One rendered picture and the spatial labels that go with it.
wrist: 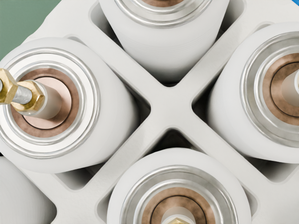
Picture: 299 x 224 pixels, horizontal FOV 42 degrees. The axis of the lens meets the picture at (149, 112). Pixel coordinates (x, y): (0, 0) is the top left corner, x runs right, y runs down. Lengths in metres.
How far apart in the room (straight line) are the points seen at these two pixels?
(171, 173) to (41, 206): 0.15
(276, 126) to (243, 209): 0.06
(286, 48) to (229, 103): 0.05
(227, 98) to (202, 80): 0.07
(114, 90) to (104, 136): 0.03
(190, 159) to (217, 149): 0.07
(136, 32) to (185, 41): 0.03
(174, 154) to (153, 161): 0.01
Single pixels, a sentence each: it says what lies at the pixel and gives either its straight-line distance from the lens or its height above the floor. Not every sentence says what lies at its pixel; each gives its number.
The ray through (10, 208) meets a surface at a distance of 0.31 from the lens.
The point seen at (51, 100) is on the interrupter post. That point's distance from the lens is 0.25.
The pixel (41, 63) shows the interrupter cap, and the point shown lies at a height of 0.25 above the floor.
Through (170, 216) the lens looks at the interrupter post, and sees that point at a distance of 0.23.
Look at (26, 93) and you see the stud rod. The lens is 0.23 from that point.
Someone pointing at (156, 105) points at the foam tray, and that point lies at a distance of 0.33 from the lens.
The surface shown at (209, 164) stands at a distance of 0.26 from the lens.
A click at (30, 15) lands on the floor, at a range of 0.57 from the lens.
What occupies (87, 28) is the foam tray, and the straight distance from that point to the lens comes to 0.35.
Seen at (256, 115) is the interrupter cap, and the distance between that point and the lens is 0.26.
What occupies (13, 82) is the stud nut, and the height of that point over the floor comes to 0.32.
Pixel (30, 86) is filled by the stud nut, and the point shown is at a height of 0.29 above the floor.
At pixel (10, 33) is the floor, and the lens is 0.58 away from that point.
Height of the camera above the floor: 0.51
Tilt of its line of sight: 84 degrees down
